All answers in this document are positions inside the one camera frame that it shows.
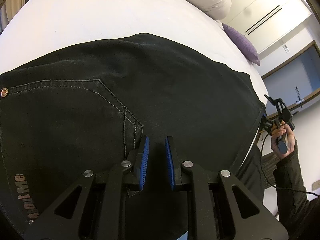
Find black mesh chair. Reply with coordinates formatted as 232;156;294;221
261;152;280;189

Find black jeans pants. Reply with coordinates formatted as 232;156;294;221
1;34;265;239

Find bed with white sheet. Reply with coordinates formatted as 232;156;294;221
1;0;267;103

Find white wardrobe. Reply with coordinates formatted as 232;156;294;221
221;0;311;53

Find black cable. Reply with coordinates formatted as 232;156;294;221
260;129;320;197

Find purple cushion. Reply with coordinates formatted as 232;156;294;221
222;23;260;66

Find dark sleeve right forearm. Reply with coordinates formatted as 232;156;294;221
273;144;320;239

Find person right hand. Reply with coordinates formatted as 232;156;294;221
271;121;295;159

